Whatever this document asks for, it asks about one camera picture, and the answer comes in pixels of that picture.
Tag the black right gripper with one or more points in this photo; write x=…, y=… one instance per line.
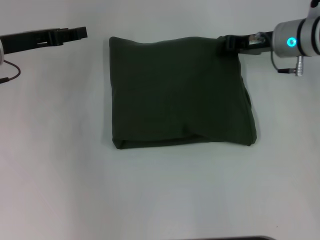
x=252, y=43

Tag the dark green FREE t-shirt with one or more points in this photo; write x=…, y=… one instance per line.
x=180, y=95

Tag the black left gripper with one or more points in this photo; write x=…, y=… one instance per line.
x=25, y=41

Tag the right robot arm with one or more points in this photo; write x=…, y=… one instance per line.
x=300, y=37

